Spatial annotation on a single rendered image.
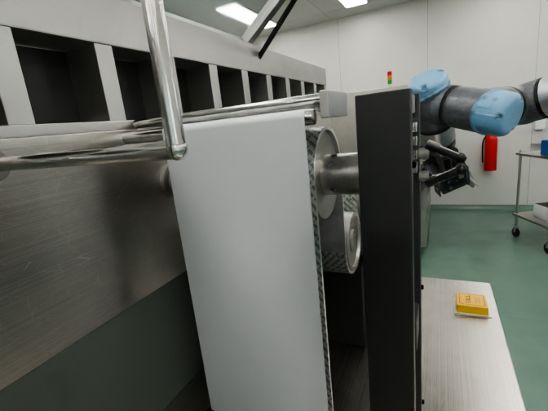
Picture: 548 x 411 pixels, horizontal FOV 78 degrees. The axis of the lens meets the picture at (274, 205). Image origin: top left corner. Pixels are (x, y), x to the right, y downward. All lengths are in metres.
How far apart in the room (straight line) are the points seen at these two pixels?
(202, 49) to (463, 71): 4.64
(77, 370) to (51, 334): 0.08
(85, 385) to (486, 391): 0.70
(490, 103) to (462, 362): 0.52
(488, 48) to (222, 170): 4.97
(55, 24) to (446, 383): 0.90
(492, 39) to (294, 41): 2.61
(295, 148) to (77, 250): 0.36
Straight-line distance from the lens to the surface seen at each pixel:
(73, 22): 0.64
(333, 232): 0.65
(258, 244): 0.51
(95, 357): 0.65
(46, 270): 0.57
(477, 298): 1.07
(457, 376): 0.84
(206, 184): 0.53
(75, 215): 0.58
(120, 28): 0.70
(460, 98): 0.71
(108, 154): 0.34
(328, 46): 5.57
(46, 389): 0.62
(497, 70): 5.32
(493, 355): 0.91
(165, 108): 0.29
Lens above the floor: 1.42
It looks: 13 degrees down
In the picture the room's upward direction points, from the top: 6 degrees counter-clockwise
